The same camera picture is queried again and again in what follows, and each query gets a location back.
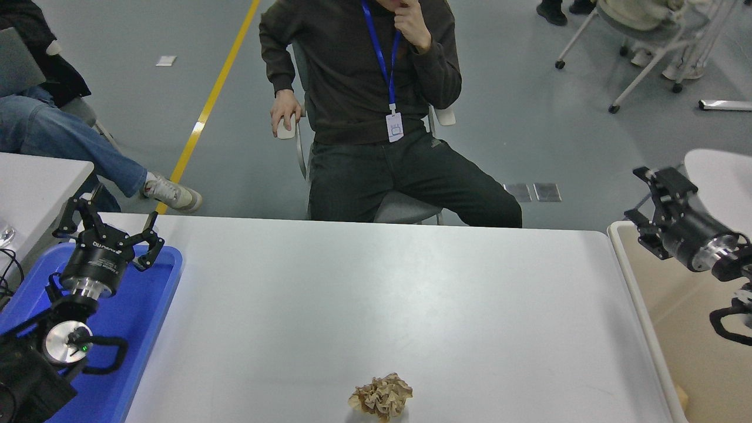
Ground person's left hand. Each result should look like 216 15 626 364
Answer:
394 0 432 53

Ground grey office chair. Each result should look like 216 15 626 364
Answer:
276 41 456 226

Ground blue plastic tray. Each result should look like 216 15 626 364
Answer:
0 241 183 423

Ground large pale plastic bin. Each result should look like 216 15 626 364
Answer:
607 220 752 423

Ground white side table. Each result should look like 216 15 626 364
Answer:
0 153 95 277

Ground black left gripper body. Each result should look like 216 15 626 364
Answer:
60 227 136 291

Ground grey laptop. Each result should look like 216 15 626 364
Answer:
0 26 48 99

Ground blue lanyard with badge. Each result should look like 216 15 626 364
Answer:
361 0 405 143

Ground grey chair seat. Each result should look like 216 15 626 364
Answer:
58 97 123 153

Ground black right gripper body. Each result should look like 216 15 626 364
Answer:
663 204 726 268

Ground black cable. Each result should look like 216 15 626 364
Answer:
0 247 25 310

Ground standing person with black shoes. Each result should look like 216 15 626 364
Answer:
536 0 597 26

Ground seated person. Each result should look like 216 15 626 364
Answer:
259 0 523 229

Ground person with crossed legs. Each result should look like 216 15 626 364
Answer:
0 0 203 213

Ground person with white shoes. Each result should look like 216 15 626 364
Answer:
630 0 741 81

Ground person's right hand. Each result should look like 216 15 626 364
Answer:
270 89 303 139

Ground cream padded jacket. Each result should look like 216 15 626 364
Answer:
596 0 688 31

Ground tan paper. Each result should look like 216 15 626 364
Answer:
348 372 413 422

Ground white-framed wheeled chair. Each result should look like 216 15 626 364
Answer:
555 0 741 114

